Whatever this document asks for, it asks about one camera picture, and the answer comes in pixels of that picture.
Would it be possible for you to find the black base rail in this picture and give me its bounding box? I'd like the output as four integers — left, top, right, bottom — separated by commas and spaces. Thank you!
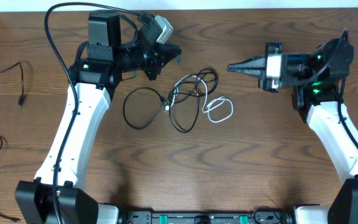
117, 206, 295, 224

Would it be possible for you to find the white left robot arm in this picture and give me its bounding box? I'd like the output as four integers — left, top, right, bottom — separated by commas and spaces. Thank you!
15, 9, 181, 223

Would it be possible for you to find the white USB cable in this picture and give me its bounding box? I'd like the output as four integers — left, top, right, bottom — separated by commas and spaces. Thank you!
164, 74, 234, 124

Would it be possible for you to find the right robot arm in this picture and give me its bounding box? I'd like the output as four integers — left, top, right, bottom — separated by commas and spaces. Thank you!
227, 29, 358, 223

